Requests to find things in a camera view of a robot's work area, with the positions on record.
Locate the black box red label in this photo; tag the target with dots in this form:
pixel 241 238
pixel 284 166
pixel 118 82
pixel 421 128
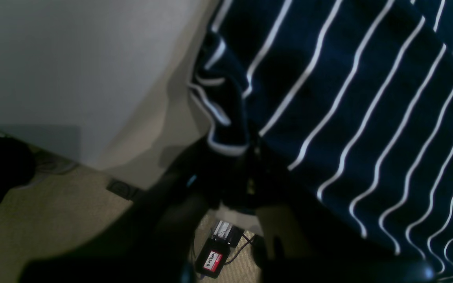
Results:
pixel 223 238

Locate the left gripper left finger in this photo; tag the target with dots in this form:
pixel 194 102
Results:
pixel 151 241

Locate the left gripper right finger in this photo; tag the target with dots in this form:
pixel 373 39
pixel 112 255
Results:
pixel 304 241

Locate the navy white striped t-shirt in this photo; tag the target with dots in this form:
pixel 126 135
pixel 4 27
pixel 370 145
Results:
pixel 351 102

